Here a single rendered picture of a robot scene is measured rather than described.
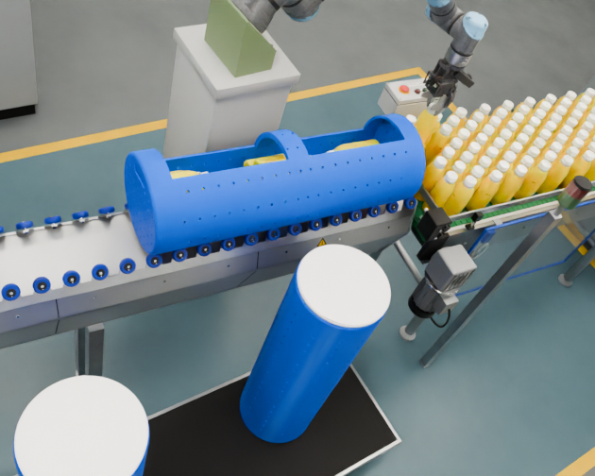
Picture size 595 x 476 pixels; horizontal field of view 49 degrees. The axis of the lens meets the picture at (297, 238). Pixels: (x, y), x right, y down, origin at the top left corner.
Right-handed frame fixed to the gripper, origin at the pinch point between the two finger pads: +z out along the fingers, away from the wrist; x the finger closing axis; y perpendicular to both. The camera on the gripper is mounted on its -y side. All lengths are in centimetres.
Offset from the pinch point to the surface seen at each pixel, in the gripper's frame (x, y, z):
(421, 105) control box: -14.3, -10.6, 13.4
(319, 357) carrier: 58, 63, 35
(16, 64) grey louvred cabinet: -140, 110, 84
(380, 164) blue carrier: 19.4, 33.7, 0.0
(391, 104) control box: -17.2, 1.3, 13.8
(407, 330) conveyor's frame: 30, -24, 114
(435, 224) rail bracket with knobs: 32.8, 10.9, 19.5
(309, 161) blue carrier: 16, 57, -3
